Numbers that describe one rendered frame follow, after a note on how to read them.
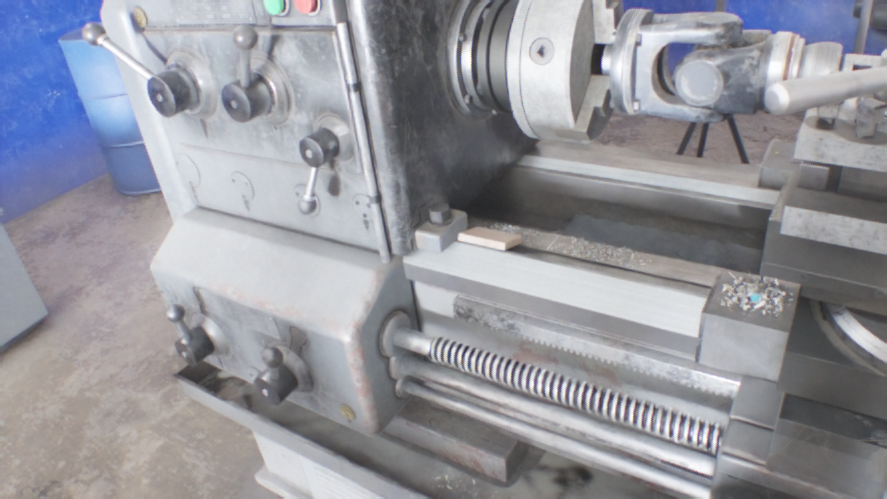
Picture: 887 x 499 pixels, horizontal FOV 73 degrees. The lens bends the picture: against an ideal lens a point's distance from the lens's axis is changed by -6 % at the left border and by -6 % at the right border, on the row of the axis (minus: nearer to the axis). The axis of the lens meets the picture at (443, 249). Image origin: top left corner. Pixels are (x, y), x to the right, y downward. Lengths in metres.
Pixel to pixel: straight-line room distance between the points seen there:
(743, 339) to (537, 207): 0.63
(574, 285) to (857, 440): 0.40
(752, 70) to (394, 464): 0.90
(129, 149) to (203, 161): 2.55
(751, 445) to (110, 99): 3.42
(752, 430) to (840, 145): 0.33
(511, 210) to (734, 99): 0.61
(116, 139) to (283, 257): 2.76
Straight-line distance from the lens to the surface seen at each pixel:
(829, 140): 0.62
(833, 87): 0.58
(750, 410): 0.81
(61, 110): 4.26
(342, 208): 1.01
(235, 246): 1.18
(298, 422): 1.40
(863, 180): 0.67
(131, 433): 2.20
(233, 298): 1.13
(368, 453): 1.29
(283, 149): 1.03
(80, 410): 2.40
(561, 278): 0.91
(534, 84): 0.90
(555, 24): 0.90
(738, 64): 0.88
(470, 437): 1.19
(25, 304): 2.84
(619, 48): 0.91
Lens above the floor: 1.36
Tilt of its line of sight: 31 degrees down
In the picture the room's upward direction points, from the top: 8 degrees counter-clockwise
